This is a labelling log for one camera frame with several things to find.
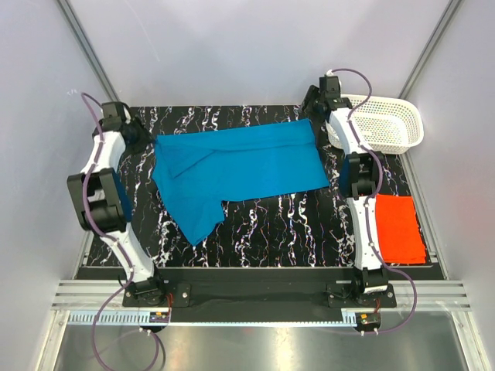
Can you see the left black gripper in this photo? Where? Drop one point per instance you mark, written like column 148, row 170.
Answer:
column 145, row 137

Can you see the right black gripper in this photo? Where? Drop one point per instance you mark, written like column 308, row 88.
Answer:
column 312, row 93

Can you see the blue t shirt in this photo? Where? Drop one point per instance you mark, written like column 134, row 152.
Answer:
column 196, row 173

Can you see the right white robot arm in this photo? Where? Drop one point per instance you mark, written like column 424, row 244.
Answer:
column 361, row 178

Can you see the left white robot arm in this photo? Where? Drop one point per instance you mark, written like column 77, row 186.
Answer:
column 102, row 204

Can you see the white plastic basket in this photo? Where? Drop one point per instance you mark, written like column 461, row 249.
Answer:
column 390, row 126

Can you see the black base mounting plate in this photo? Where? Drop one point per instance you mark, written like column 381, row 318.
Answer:
column 218, row 312

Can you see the folded orange t shirt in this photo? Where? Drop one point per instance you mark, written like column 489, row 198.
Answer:
column 399, row 236

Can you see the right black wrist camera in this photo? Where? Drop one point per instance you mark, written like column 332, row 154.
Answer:
column 330, row 87

